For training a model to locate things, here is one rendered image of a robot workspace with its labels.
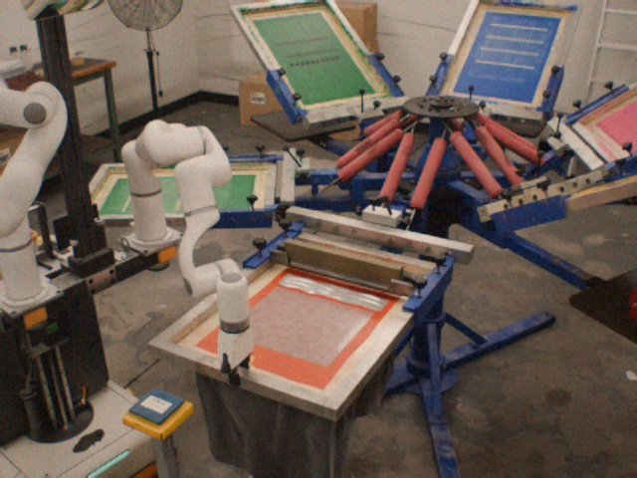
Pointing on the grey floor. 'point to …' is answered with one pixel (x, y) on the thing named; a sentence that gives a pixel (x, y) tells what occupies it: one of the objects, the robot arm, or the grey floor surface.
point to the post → (161, 437)
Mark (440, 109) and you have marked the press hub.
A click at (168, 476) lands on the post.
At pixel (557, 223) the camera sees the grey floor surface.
